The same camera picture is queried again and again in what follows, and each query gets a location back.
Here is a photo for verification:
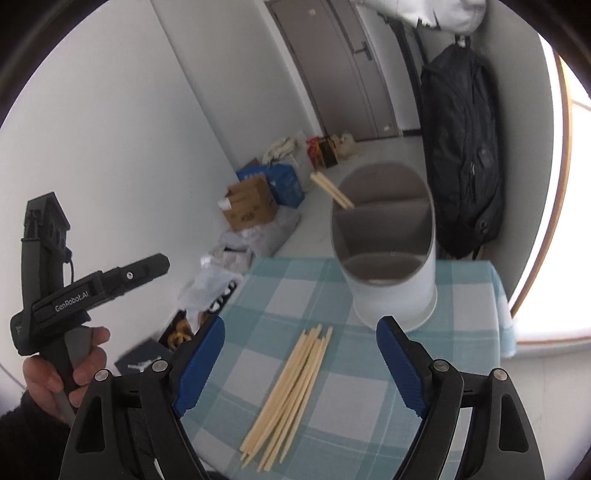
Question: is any black backpack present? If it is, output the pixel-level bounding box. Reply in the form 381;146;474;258
419;44;505;259

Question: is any white cloth bundle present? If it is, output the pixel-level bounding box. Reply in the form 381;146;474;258
263;136;308;164

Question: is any white plastic bag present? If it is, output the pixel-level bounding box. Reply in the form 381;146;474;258
198;244;254;278

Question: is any dark brown paper bag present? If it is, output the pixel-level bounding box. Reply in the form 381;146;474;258
318;136;340;169

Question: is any brown cardboard box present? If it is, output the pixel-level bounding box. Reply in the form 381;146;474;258
225;175;279;232

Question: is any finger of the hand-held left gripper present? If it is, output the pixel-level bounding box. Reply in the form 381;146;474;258
98;252;171;301

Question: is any brown pretzel-shaped thing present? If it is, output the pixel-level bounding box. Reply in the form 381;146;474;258
168;314;204;347

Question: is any teal checkered tablecloth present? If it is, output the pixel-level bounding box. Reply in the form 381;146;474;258
178;256;515;480

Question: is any pile of wooden chopsticks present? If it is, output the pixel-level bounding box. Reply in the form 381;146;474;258
239;324;334;472

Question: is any black and white sandal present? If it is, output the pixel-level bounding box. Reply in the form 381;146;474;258
208;286;238;315

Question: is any white utensil holder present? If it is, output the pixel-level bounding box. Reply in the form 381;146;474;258
330;161;438;332

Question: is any grey plastic bag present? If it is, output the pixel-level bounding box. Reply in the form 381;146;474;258
219;215;301;257

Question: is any wooden chopstick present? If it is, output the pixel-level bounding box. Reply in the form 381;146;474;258
314;172;355;208
310;174;352;209

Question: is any person's left hand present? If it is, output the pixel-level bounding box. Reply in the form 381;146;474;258
22;325;112;414

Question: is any blue cardboard box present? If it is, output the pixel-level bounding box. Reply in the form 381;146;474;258
236;162;305;208

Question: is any dark box with white figure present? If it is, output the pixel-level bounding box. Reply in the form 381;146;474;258
115;339;174;374

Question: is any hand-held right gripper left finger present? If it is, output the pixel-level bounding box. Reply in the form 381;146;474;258
60;316;226;480

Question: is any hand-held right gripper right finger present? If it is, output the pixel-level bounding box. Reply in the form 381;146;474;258
376;316;546;480

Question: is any person's left forearm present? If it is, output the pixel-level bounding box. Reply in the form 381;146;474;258
0;390;77;480

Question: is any grey door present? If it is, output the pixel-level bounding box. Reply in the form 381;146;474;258
270;0;400;141

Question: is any wooden window frame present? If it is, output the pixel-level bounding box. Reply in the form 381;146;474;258
508;54;574;324

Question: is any clear plastic bag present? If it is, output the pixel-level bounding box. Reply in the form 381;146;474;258
180;268;245;319

